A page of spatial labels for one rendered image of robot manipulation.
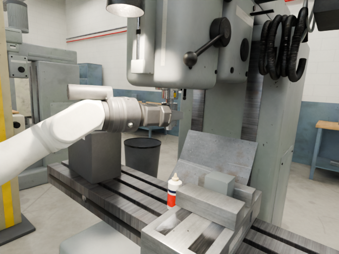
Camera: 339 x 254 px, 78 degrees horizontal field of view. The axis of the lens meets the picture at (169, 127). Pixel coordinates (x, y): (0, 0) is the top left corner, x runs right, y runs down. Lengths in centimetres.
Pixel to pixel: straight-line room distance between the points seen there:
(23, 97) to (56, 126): 847
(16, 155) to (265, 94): 77
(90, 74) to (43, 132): 739
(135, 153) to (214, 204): 205
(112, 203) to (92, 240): 11
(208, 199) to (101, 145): 44
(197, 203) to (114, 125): 26
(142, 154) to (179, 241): 207
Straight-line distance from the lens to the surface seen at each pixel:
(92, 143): 76
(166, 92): 58
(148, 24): 52
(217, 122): 94
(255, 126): 88
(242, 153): 89
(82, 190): 82
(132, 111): 51
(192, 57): 44
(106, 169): 82
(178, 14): 50
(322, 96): 468
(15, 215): 246
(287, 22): 72
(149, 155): 250
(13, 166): 49
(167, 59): 50
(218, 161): 91
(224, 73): 63
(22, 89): 890
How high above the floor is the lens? 131
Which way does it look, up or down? 10 degrees down
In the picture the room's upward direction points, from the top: 3 degrees clockwise
